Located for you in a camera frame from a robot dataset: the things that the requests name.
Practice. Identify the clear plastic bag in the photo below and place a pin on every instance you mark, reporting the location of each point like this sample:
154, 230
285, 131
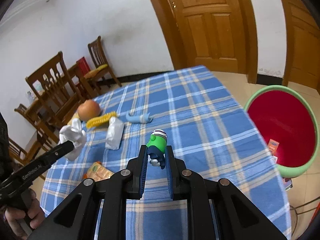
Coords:
114, 133

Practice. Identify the near wooden door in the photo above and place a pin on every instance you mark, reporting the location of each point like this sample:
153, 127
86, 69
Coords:
219, 34

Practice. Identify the white tissue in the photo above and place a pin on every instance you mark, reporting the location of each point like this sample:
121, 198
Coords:
76, 135

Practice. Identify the near wooden chair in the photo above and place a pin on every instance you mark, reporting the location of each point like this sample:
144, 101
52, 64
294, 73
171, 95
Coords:
57, 93

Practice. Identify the red green trash bin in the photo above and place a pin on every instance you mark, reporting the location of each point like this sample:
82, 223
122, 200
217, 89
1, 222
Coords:
284, 116

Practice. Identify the far wooden chair with cushion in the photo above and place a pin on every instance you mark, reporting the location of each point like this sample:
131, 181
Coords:
102, 67

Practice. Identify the yellow foam fruit net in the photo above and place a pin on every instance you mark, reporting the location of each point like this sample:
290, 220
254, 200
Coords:
99, 120

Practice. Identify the red chair behind table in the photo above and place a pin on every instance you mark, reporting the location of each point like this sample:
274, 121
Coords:
83, 65

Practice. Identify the wooden door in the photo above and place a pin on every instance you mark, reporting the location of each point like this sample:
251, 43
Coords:
302, 40
219, 34

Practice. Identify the person's left hand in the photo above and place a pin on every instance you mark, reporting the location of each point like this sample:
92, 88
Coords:
35, 212

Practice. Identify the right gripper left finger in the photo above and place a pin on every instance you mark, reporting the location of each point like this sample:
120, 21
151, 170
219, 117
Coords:
137, 167

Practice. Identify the orange box in bin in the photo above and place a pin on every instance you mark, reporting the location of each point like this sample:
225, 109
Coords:
273, 146

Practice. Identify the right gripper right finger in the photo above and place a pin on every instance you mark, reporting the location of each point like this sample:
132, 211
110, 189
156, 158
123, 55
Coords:
174, 167

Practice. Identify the wooden dining table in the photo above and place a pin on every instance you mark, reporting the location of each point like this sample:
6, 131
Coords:
77, 78

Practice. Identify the low wooden chair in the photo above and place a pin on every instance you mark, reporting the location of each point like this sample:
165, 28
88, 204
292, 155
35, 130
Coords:
29, 135

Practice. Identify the green toy figure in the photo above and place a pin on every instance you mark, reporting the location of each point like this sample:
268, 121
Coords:
156, 148

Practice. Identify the red apple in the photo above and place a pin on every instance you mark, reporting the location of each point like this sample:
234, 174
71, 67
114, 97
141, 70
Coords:
88, 110

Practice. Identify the far wooden door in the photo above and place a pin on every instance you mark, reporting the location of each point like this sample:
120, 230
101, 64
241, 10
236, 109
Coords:
302, 40

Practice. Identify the blue plaid tablecloth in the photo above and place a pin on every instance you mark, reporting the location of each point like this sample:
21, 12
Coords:
206, 127

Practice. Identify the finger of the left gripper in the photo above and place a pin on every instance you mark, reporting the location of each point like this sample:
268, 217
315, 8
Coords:
54, 154

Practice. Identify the light blue toy handle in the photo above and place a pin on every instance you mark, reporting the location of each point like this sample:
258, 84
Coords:
139, 119

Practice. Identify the colourful floor mat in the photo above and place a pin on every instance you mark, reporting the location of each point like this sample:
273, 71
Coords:
287, 183

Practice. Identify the orange snack wrapper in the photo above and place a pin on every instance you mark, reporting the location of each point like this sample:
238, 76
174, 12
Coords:
97, 172

